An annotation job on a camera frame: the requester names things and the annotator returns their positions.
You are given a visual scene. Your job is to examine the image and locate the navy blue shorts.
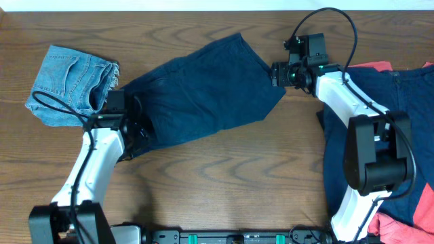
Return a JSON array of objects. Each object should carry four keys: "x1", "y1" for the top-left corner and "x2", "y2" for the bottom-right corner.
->
[{"x1": 124, "y1": 33, "x2": 285, "y2": 157}]

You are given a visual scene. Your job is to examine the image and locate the light blue denim shorts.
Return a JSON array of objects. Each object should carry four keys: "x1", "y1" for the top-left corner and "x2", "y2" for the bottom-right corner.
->
[{"x1": 31, "y1": 45, "x2": 119, "y2": 120}]

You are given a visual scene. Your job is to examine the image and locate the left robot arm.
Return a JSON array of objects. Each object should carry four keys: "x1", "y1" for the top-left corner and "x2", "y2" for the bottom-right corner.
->
[{"x1": 28, "y1": 90, "x2": 149, "y2": 243}]

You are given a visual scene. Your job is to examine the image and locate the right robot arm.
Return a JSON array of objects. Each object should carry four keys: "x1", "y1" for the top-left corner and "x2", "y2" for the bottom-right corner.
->
[{"x1": 271, "y1": 33, "x2": 416, "y2": 243}]

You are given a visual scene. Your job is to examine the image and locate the navy blue garment in pile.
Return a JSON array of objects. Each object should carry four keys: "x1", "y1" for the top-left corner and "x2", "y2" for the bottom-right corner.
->
[{"x1": 317, "y1": 66, "x2": 433, "y2": 225}]

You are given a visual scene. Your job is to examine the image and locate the red garment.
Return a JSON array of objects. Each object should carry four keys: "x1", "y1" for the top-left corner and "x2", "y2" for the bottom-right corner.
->
[{"x1": 352, "y1": 61, "x2": 433, "y2": 243}]

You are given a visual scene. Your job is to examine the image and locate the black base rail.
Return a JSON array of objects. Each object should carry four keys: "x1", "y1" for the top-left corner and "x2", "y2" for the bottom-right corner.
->
[{"x1": 111, "y1": 222, "x2": 384, "y2": 244}]

